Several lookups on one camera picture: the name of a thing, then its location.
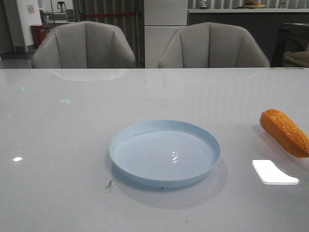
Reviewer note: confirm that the dark grey counter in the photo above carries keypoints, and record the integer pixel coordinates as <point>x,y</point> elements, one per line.
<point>263,24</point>

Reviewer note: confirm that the right grey upholstered chair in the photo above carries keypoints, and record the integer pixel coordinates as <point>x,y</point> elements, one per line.
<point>213,45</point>

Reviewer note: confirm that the fruit bowl on counter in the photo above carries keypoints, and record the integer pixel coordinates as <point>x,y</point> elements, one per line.
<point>251,4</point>

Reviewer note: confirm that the orange corn cob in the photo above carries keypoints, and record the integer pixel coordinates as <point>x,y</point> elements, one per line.
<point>278,125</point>

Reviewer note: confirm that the light blue round plate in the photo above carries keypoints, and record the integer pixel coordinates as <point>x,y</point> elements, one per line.
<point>164,153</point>

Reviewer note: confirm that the white tall cabinet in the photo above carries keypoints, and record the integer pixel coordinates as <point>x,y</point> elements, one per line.
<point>161,19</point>

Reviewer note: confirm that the left grey upholstered chair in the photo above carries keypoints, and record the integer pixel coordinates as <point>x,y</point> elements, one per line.
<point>84,45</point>

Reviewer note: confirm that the red trash bin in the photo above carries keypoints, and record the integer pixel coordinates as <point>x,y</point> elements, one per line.
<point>38,34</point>

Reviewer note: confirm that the pink wall notice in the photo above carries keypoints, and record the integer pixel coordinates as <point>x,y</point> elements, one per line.
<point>31,9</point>

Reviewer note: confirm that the red barrier belt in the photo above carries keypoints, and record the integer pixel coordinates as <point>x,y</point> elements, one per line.
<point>109,15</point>

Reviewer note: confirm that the grey upholstered chair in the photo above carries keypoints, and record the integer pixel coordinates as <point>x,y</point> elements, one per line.
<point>213,45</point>
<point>84,45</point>

